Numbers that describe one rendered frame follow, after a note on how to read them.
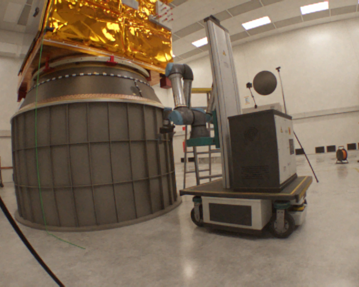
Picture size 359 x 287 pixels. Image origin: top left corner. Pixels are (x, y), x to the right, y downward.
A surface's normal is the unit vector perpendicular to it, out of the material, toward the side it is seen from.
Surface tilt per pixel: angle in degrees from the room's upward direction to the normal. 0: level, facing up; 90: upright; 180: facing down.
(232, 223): 90
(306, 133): 90
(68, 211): 90
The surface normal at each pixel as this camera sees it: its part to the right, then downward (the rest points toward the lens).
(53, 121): 0.05, -0.05
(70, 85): 0.13, -0.52
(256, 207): -0.68, 0.03
